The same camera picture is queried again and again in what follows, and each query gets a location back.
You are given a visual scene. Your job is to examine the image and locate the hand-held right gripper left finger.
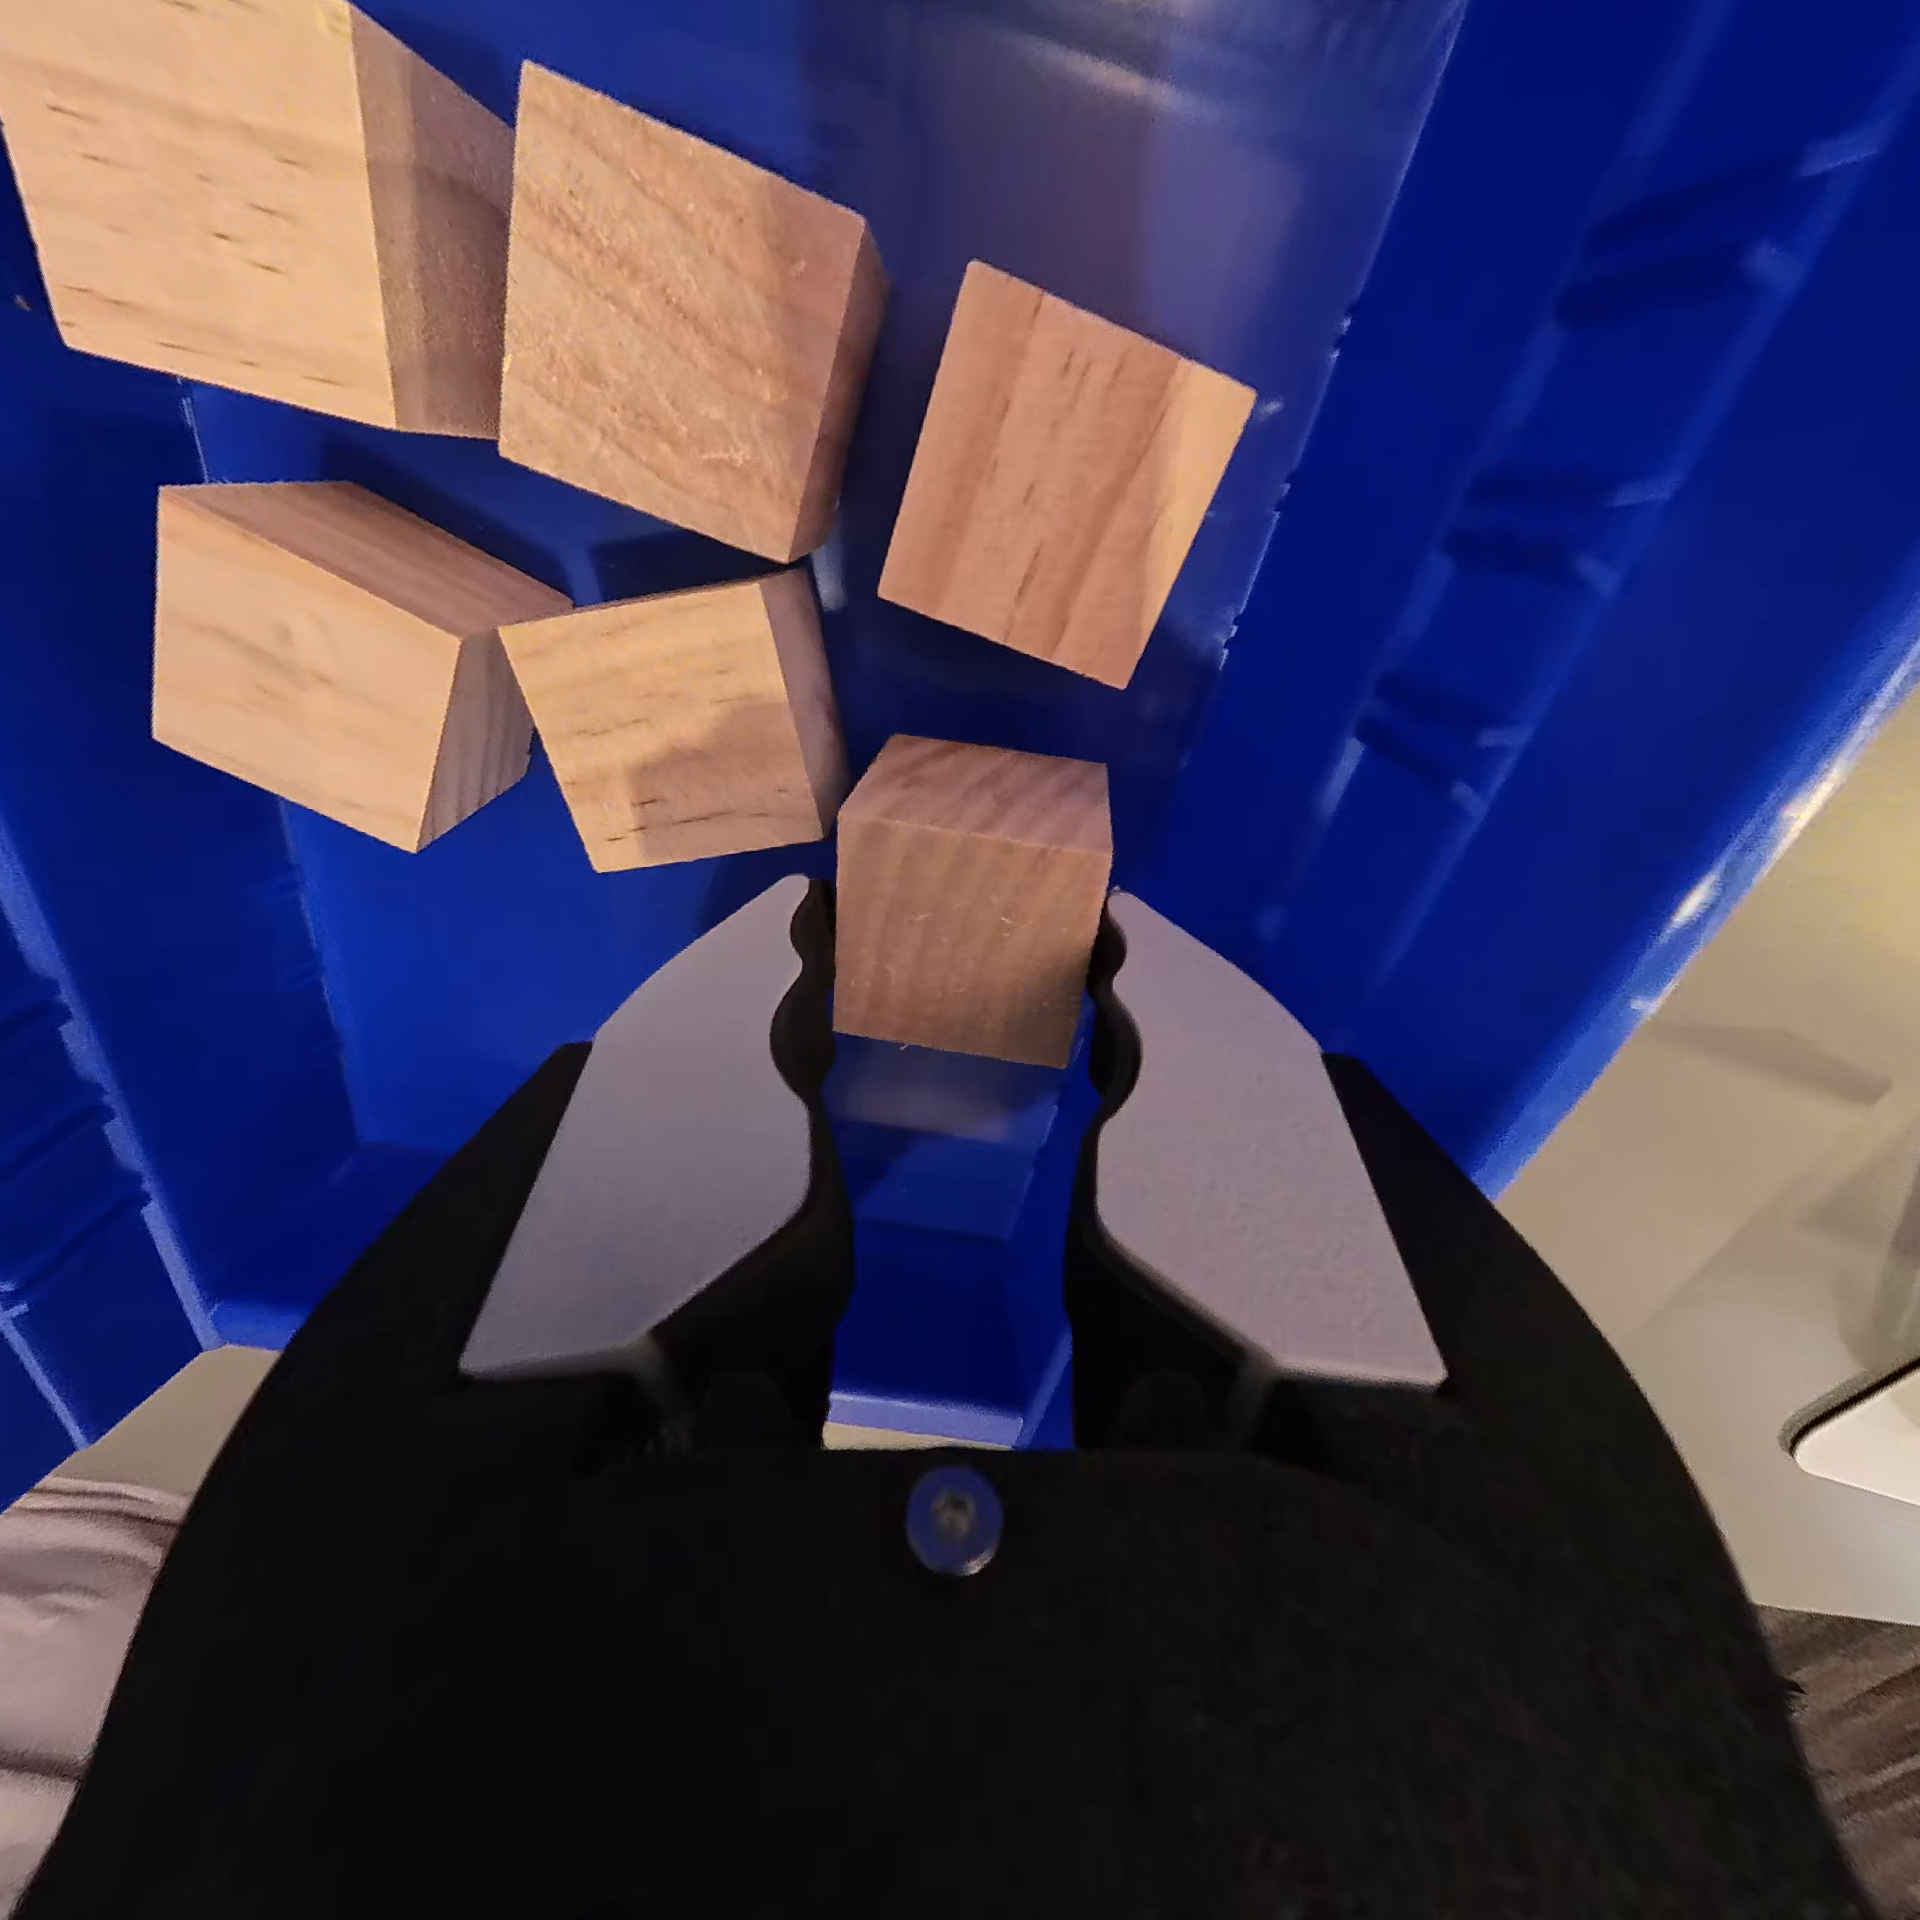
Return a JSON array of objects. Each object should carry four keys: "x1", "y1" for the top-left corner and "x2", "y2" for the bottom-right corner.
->
[{"x1": 457, "y1": 875, "x2": 858, "y2": 1385}]

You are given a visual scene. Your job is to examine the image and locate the blue striped wooden cube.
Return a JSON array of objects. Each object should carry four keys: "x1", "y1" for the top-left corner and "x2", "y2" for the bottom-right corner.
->
[{"x1": 832, "y1": 735, "x2": 1115, "y2": 1070}]

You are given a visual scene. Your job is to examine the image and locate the cluster of wooden cubes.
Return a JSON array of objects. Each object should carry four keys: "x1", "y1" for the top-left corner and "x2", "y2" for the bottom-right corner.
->
[{"x1": 0, "y1": 0, "x2": 1259, "y2": 875}]

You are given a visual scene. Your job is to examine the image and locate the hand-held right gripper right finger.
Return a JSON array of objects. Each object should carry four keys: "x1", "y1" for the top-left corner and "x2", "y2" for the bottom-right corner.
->
[{"x1": 1062, "y1": 890, "x2": 1450, "y2": 1394}]

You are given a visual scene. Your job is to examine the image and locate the person's white shirt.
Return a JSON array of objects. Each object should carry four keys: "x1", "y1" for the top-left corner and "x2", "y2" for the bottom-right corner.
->
[{"x1": 0, "y1": 1478, "x2": 190, "y2": 1787}]

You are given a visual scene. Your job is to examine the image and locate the blue plastic bin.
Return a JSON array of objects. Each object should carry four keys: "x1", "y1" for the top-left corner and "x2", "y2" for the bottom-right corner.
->
[{"x1": 0, "y1": 0, "x2": 1920, "y2": 1510}]

